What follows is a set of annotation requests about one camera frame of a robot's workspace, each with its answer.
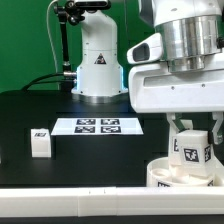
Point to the white round stool seat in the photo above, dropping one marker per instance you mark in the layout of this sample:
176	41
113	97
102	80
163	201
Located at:
161	174

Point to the black camera stand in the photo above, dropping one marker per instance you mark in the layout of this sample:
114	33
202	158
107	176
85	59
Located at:
67	14

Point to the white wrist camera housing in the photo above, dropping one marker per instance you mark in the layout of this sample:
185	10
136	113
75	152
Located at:
149	50

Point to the white sheet with tags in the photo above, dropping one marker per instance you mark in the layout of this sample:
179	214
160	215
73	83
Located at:
96	126

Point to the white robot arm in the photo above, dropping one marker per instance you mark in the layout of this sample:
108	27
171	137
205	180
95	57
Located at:
178	69

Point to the white front obstacle rail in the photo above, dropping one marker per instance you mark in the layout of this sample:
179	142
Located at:
110	201

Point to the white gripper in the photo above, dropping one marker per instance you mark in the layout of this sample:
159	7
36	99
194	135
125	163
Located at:
154	90

